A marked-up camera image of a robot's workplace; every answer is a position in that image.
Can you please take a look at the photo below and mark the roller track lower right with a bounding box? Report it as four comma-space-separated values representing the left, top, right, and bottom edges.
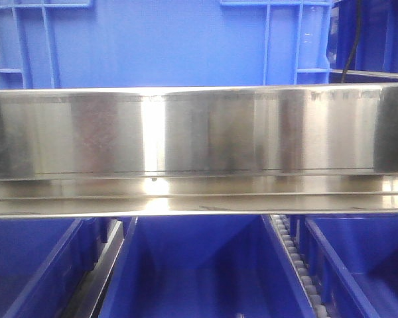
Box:
269, 214, 330, 318

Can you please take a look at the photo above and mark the blue bin lower centre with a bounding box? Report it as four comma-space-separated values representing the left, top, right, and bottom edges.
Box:
99, 215, 315, 317

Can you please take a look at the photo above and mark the metal divider lower left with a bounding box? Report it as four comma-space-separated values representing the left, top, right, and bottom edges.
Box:
61, 220, 124, 318

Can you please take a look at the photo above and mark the blue bin lower right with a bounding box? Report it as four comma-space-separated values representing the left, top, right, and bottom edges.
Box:
291, 215, 398, 317

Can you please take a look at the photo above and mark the blue bin lower left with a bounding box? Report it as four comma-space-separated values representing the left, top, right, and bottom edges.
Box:
0, 218, 110, 317

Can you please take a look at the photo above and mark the large blue bin upper shelf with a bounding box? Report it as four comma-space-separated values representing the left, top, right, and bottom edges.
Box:
0, 1, 332, 89

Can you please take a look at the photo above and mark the blue ribbed bin upper right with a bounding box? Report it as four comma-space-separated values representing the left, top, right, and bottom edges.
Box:
327, 1, 398, 73

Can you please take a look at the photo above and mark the stainless steel shelf rail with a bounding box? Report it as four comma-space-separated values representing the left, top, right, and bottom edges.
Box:
0, 83, 398, 219

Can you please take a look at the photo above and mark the black cable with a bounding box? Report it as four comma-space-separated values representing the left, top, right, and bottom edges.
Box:
340, 0, 364, 83

